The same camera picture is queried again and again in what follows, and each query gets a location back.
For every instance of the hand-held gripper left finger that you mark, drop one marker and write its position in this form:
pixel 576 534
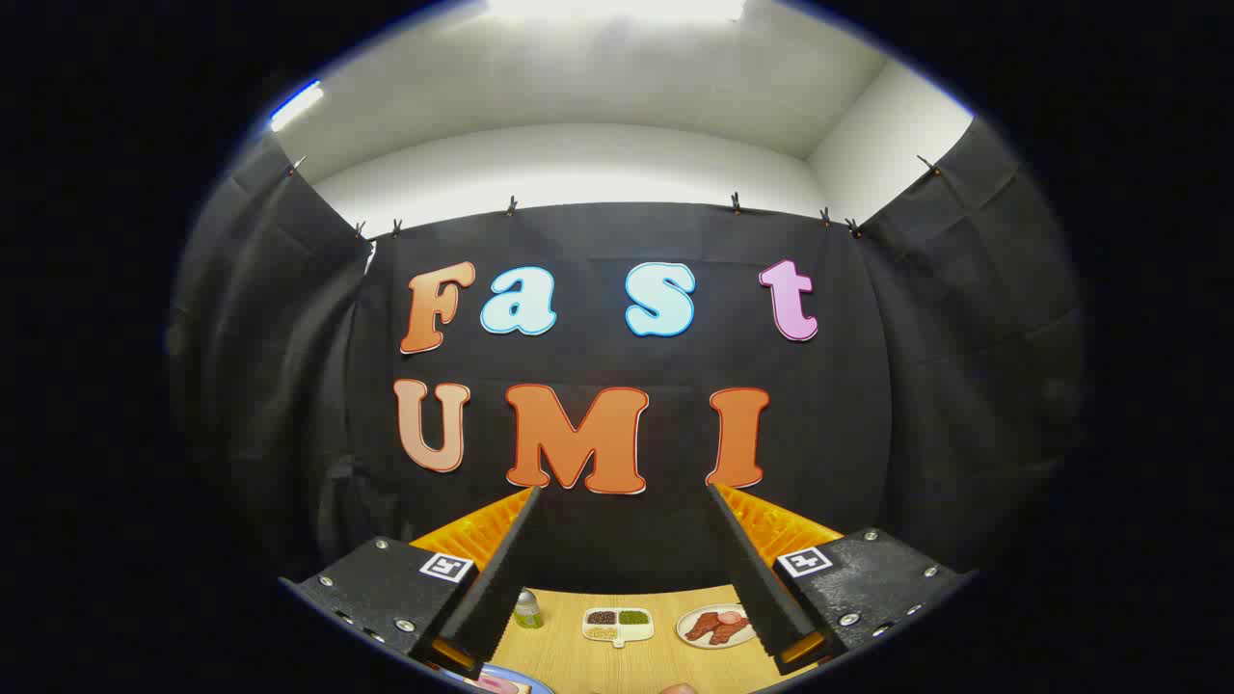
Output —
pixel 501 578

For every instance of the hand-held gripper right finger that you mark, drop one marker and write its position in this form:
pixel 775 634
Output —
pixel 747 569

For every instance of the silver bottle with green label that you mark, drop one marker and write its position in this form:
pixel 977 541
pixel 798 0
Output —
pixel 527 611

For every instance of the brown meat slices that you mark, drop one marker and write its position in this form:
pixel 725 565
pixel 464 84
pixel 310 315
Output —
pixel 718 627

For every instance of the white oval plate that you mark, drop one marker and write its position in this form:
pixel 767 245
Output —
pixel 689 633

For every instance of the blue round plate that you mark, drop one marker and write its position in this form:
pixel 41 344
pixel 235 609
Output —
pixel 536 683

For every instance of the white divided tray with beans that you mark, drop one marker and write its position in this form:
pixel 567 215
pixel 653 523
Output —
pixel 617 625

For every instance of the row of black clips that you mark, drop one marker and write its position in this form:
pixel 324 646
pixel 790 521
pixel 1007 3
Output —
pixel 736 202

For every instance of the narrow ceiling light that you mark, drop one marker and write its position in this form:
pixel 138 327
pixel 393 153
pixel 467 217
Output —
pixel 296 106

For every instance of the wide ceiling light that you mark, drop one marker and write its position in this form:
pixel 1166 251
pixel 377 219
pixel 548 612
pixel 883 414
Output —
pixel 617 8

